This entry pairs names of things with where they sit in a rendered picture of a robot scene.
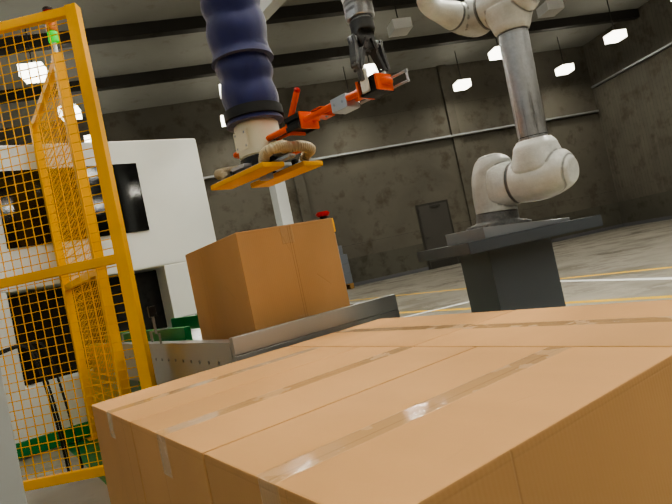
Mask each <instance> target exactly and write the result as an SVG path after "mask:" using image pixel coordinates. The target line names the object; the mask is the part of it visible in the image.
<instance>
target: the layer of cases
mask: <svg viewBox="0 0 672 504"><path fill-rule="evenodd" d="M91 407H92V412H93V417H94V422H95V427H96V432H97V437H98V442H99V447H100V452H101V457H102V462H103V467H104V472H105V477H106V482H107V487H108V492H109V497H110V502H111V504H672V300H657V301H641V302H626V303H611V304H596V305H581V306H566V307H551V308H535V309H520V310H505V311H490V312H475V313H460V314H444V315H429V316H414V317H399V318H384V319H377V320H374V321H371V322H367V323H364V324H361V325H357V326H354V327H351V328H347V329H344V330H340V331H337V332H334V333H330V334H327V335H324V336H320V337H317V338H314V339H310V340H307V341H304V342H300V343H297V344H294V345H290V346H288V347H283V348H280V349H277V350H273V351H270V352H267V353H263V354H260V355H257V356H253V357H250V358H247V359H243V360H240V361H237V362H233V363H230V364H227V365H223V366H220V367H216V368H213V369H210V370H206V371H203V372H200V373H196V374H193V375H190V376H186V377H183V378H180V379H176V380H173V381H170V382H166V383H163V384H159V385H156V386H153V387H149V388H146V389H143V390H139V391H136V392H133V393H129V394H126V395H123V396H119V397H116V398H113V399H109V400H106V401H102V402H99V403H96V404H93V405H92V406H91Z"/></svg>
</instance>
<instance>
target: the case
mask: <svg viewBox="0 0 672 504"><path fill-rule="evenodd" d="M185 257H186V262H187V267H188V272H189V276H190V281H191V286H192V291H193V296H194V301H195V306H196V310H197V315H198V320H199V325H200V330H201V335H202V340H218V339H229V338H230V337H234V336H238V335H242V334H245V333H249V332H253V331H256V330H260V329H264V328H268V327H271V326H275V325H279V324H282V323H286V322H290V321H294V320H297V319H301V318H305V317H309V316H312V315H316V314H320V313H323V312H327V311H331V310H335V309H338V308H342V307H346V306H349V305H350V302H349V297H348V293H347V288H346V283H345V279H344V274H343V269H342V265H341V260H340V255H339V250H338V246H337V241H336V236H335V232H334V227H333V222H332V218H327V219H320V220H314V221H307V222H301V223H295V224H288V225H282V226H275V227H269V228H262V229H256V230H249V231H243V232H237V233H234V234H232V235H229V236H227V237H225V238H222V239H220V240H218V241H216V242H213V243H211V244H209V245H207V246H204V247H202V248H200V249H197V250H195V251H193V252H191V253H188V254H186V255H185Z"/></svg>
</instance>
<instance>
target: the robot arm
mask: <svg viewBox="0 0 672 504"><path fill-rule="evenodd" d="M341 2H342V4H343V10H344V13H345V18H346V22H347V23H348V24H349V25H350V30H351V36H349V37H348V38H347V41H348V44H349V52H350V64H351V68H352V69H354V72H355V73H356V72H357V74H358V78H359V81H360V85H361V89H362V94H366V93H367V92H369V91H371V89H370V84H369V80H368V75H367V70H366V68H364V61H365V51H367V53H368V55H370V56H371V58H372V60H373V62H374V64H375V66H376V68H377V70H378V72H379V73H385V74H387V72H388V71H390V66H389V63H388V60H387V57H386V54H385V51H384V48H383V41H382V40H379V41H378V40H376V38H375V36H374V31H375V24H374V19H373V18H374V16H375V13H374V8H373V3H372V0H341ZM416 2H417V5H418V8H419V9H420V11H421V12H422V13H423V14H424V15H425V16H426V17H428V18H429V19H431V20H433V21H434V22H436V23H438V24H439V25H441V26H442V27H444V28H445V29H447V30H449V31H451V32H453V33H455V34H458V35H462V36H466V37H480V36H483V35H485V34H487V33H488V32H489V31H490V30H491V31H492V32H493V34H494V36H495V37H496V38H498V40H499V45H500V51H501V56H502V61H503V66H504V71H505V76H506V81H507V87H508V92H509V97H510V102H511V107H512V112H513V117H514V122H515V128H516V133H517V138H518V143H516V145H515V147H514V149H513V155H512V161H511V159H510V158H509V157H508V156H507V155H505V154H501V153H492V154H488V155H484V156H482V157H480V158H479V159H478V160H477V162H476V163H475V164H474V167H473V171H472V178H471V187H472V197H473V204H474V208H475V213H476V225H474V226H471V227H469V228H467V229H466V231H467V230H472V229H477V228H482V227H486V226H488V227H489V226H498V225H507V224H515V223H524V222H532V219H522V218H520V217H519V213H518V207H517V205H518V204H520V203H524V202H534V201H540V200H544V199H548V198H552V197H554V196H557V195H559V194H561V193H563V192H565V191H566V190H568V189H569V188H571V187H572V186H573V185H574V183H575V182H576V181H577V179H578V177H579V165H578V162H577V160H576V158H575V157H574V155H573V154H572V153H571V152H570V151H568V150H567V149H562V148H561V146H560V144H559V143H558V140H557V139H556V138H555V137H553V136H552V135H548V131H547V126H546V121H545V116H544V110H543V105H542V100H541V95H540V90H539V84H538V79H537V74H536V67H535V62H534V57H533V52H532V47H531V42H530V36H529V31H528V29H529V28H530V25H531V19H532V14H533V10H534V9H535V8H536V7H537V6H538V4H539V2H540V0H465V1H464V2H461V1H454V0H416ZM373 48H374V50H373V51H371V50H372V49H373ZM354 62H355V63H354ZM363 68H364V69H363ZM381 69H382V70H381Z"/></svg>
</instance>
